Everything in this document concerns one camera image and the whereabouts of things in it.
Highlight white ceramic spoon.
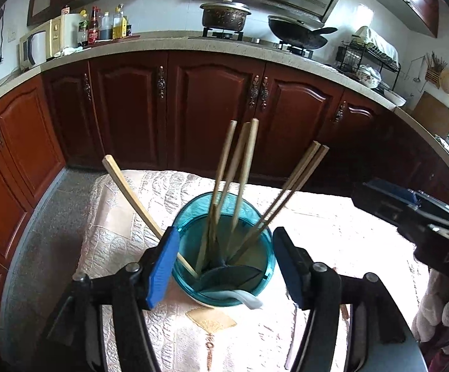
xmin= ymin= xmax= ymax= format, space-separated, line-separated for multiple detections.
xmin=205 ymin=289 xmax=265 ymax=311

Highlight person's right hand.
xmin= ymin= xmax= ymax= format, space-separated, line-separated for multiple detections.
xmin=411 ymin=269 xmax=449 ymax=356

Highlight yellow cooking oil bottle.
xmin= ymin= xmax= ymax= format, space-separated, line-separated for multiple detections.
xmin=112 ymin=4 xmax=127 ymax=39

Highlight wall chopstick basket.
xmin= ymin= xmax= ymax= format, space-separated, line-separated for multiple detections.
xmin=425 ymin=51 xmax=449 ymax=86

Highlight metal pot with lid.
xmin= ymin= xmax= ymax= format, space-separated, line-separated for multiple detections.
xmin=200 ymin=0 xmax=252 ymax=33

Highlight hanging metal ladle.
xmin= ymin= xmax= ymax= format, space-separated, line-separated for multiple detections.
xmin=408 ymin=56 xmax=427 ymax=83

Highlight dark sauce bottle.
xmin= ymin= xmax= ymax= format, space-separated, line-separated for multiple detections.
xmin=77 ymin=12 xmax=90 ymax=46

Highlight red label sauce bottle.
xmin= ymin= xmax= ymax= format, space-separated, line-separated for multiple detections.
xmin=88 ymin=6 xmax=100 ymax=45

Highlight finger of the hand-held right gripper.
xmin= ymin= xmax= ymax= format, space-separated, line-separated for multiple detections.
xmin=350 ymin=183 xmax=423 ymax=230
xmin=366 ymin=177 xmax=449 ymax=223

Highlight quilted cream tablecloth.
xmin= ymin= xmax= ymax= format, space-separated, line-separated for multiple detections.
xmin=75 ymin=168 xmax=432 ymax=372

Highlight white dish rack cover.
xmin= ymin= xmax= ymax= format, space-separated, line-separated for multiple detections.
xmin=353 ymin=26 xmax=399 ymax=62

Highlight black vinegar bottle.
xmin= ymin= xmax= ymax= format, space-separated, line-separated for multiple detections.
xmin=99 ymin=11 xmax=113 ymax=41

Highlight black wire dish rack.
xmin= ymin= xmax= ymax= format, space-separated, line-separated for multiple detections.
xmin=336 ymin=33 xmax=402 ymax=86

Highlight floral ceramic utensil holder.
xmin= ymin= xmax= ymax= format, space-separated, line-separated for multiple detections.
xmin=170 ymin=192 xmax=275 ymax=308

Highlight floral lidded bowl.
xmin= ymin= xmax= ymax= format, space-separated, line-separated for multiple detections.
xmin=357 ymin=66 xmax=385 ymax=86

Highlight wooden cutting board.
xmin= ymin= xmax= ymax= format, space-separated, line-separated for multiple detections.
xmin=411 ymin=91 xmax=449 ymax=137

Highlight black wok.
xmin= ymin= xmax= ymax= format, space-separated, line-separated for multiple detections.
xmin=267 ymin=15 xmax=339 ymax=51

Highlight gas stove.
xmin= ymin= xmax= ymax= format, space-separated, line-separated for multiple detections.
xmin=189 ymin=26 xmax=315 ymax=58

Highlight speckled stone countertop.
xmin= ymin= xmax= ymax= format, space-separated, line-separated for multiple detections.
xmin=0 ymin=33 xmax=449 ymax=196

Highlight cream microwave oven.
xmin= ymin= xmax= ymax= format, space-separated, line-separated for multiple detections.
xmin=18 ymin=13 xmax=82 ymax=71

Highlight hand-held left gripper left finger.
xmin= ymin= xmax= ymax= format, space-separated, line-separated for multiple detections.
xmin=40 ymin=225 xmax=181 ymax=372

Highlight white basin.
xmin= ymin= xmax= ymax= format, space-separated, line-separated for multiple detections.
xmin=380 ymin=82 xmax=408 ymax=108

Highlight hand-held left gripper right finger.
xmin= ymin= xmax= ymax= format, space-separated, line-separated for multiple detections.
xmin=272 ymin=227 xmax=408 ymax=372

